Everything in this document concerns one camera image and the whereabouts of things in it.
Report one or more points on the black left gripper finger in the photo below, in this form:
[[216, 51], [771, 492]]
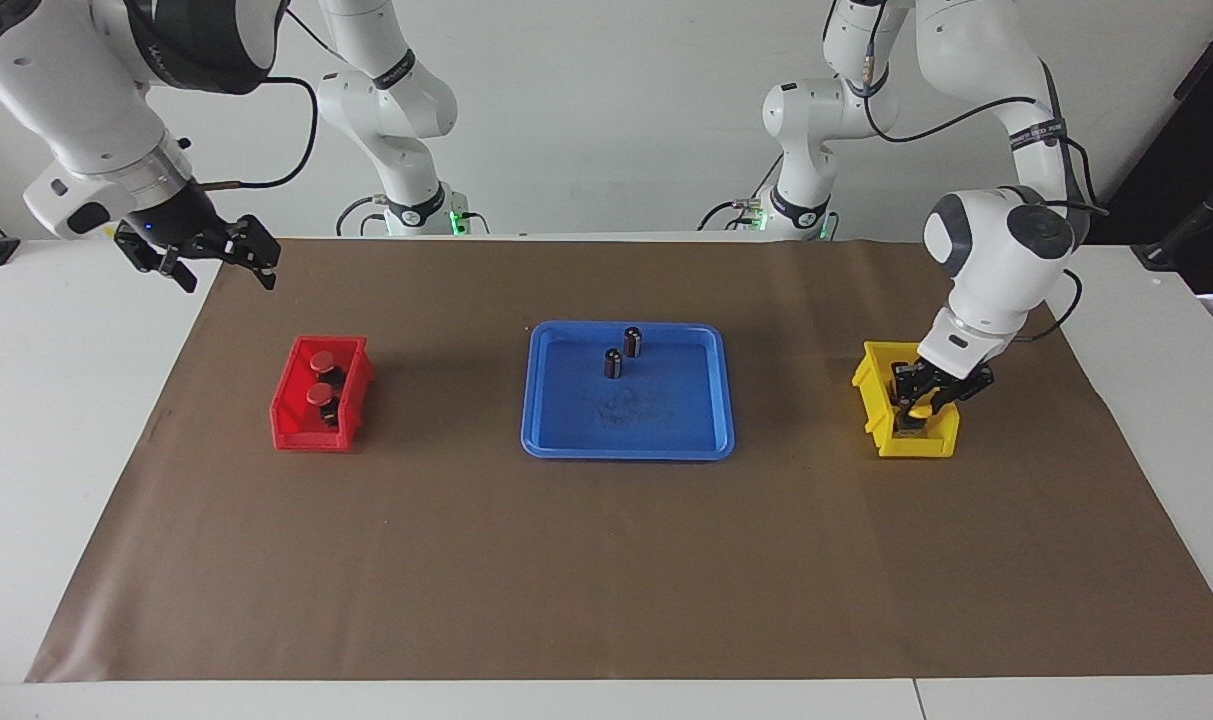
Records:
[[903, 398], [941, 402]]

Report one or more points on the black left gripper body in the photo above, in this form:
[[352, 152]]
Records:
[[951, 385]]

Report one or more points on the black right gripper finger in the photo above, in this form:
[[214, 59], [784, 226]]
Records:
[[265, 272], [181, 275]]

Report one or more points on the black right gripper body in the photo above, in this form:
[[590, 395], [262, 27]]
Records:
[[191, 232]]

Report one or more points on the yellow push button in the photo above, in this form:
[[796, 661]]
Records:
[[921, 409]]

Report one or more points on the red push button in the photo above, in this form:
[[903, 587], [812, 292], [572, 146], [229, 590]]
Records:
[[323, 360], [320, 396]]

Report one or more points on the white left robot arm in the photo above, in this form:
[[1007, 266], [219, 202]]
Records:
[[1001, 250]]

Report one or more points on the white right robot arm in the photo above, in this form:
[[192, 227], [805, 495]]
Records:
[[76, 90]]

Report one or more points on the yellow plastic bin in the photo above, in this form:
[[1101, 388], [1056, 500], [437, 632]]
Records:
[[871, 390]]

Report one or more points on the red plastic bin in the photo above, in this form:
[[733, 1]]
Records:
[[291, 425]]

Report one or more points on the blue plastic tray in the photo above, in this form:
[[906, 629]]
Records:
[[666, 420]]

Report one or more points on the black cylindrical capacitor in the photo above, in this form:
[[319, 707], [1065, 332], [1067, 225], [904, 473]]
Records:
[[613, 364], [632, 342]]

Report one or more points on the black stand pole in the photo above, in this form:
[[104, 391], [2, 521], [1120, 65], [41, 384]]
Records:
[[1201, 215]]

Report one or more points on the brown table mat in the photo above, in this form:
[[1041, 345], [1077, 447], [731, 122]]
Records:
[[606, 560]]

